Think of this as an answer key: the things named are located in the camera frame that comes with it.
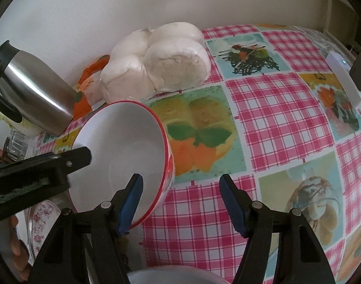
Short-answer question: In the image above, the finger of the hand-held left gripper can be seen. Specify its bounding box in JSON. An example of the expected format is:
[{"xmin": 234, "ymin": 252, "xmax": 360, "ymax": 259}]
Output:
[{"xmin": 53, "ymin": 146, "xmax": 92, "ymax": 190}]

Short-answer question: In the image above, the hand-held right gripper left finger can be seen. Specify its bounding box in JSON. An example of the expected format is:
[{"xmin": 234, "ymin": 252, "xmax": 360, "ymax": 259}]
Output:
[{"xmin": 32, "ymin": 173, "xmax": 144, "ymax": 284}]

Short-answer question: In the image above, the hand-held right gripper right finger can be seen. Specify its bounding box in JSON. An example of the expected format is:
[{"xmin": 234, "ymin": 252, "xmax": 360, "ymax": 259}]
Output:
[{"xmin": 219, "ymin": 173, "xmax": 336, "ymax": 284}]

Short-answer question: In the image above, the floral round plate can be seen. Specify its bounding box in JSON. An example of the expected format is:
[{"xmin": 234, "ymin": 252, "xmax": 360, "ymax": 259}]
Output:
[{"xmin": 28, "ymin": 200, "xmax": 63, "ymax": 261}]

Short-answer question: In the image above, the red rimmed strawberry bowl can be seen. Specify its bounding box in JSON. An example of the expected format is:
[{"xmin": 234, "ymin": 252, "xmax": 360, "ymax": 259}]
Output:
[{"xmin": 68, "ymin": 101, "xmax": 176, "ymax": 231}]

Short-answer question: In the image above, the pale blue bowl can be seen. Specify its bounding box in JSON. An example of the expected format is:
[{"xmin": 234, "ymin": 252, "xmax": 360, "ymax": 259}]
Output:
[{"xmin": 126, "ymin": 268, "xmax": 228, "ymax": 284}]

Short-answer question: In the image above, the person's left hand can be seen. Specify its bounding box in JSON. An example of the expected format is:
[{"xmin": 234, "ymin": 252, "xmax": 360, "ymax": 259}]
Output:
[{"xmin": 9, "ymin": 215, "xmax": 33, "ymax": 281}]

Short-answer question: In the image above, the clear drinking glass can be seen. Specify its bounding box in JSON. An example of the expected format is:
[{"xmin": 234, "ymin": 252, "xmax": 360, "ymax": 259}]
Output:
[{"xmin": 4, "ymin": 129, "xmax": 28, "ymax": 162}]

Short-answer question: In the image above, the orange snack packet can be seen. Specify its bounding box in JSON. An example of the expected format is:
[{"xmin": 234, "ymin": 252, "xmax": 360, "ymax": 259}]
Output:
[{"xmin": 73, "ymin": 54, "xmax": 110, "ymax": 119}]

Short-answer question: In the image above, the stainless steel thermos jug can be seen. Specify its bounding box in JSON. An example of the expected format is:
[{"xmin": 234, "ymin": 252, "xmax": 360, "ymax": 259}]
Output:
[{"xmin": 0, "ymin": 40, "xmax": 77, "ymax": 137}]

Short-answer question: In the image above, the pink checkered tablecloth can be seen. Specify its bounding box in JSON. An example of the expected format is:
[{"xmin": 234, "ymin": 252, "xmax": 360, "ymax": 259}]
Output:
[{"xmin": 35, "ymin": 24, "xmax": 361, "ymax": 284}]

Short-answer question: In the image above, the bag of steamed buns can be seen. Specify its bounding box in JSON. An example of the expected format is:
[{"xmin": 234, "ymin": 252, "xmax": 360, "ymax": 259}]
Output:
[{"xmin": 99, "ymin": 22, "xmax": 212, "ymax": 101}]

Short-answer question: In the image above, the white plastic device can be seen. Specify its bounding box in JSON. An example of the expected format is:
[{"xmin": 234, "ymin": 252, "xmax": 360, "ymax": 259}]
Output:
[{"xmin": 327, "ymin": 51, "xmax": 361, "ymax": 110}]

